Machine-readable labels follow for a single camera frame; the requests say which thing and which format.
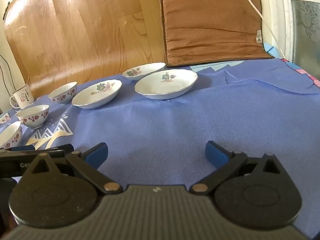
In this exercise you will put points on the white enamel mug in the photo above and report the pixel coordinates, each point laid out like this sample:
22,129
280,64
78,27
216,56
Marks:
23,97

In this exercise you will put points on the floral white bowl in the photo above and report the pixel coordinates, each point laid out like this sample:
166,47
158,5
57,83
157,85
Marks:
63,93
10,135
33,117

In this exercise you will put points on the light blue cloth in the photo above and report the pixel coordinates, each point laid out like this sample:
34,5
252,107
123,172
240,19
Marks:
271,50

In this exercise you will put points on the pink patterned cloth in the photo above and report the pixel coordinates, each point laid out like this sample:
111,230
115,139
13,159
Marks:
308,73

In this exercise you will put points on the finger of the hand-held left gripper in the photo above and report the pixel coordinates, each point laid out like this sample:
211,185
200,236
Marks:
22,148

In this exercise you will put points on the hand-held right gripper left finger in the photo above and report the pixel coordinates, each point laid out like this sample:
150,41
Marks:
97,155

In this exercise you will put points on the small floral white plate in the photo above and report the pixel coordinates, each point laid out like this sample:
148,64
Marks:
97,93

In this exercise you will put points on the large floral white plate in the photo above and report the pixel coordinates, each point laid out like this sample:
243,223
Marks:
166,85

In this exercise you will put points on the wood-pattern laminate board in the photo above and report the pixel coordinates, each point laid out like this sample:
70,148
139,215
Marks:
87,30

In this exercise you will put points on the white cushion tag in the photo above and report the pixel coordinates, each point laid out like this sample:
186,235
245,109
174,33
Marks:
259,36

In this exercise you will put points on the brown seat cushion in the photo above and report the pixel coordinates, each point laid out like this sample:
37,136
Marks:
212,22

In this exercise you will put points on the frosted glass window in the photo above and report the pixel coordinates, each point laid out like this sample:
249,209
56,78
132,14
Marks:
305,17

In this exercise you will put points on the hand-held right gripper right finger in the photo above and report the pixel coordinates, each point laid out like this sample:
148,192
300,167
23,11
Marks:
217,155

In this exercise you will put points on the blue printed blanket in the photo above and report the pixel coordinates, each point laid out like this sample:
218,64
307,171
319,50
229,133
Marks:
162,120

